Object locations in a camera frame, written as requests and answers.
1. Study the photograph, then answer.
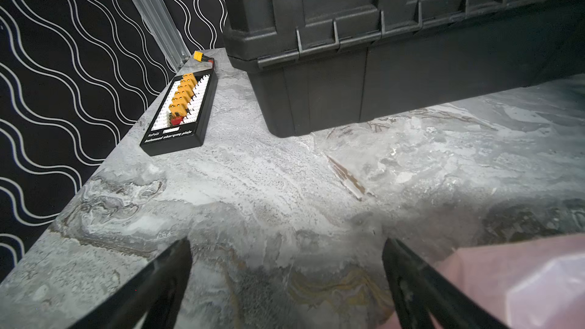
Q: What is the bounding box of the yellow connector plug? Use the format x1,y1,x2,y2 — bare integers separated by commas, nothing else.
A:
193,51,215,65

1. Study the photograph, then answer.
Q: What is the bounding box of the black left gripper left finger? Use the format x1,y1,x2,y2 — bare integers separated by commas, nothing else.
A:
71,238,193,328

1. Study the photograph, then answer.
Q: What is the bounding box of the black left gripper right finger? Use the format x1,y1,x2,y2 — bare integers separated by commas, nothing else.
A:
382,239,507,328

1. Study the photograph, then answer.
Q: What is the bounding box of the black toolbox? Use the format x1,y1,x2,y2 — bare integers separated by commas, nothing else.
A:
223,0,584,138

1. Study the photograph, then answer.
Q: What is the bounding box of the aluminium frame post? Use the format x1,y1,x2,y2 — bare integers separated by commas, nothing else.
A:
132,0,191,72

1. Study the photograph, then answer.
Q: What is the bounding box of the pink plastic bag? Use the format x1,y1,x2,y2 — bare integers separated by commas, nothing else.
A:
381,234,584,328

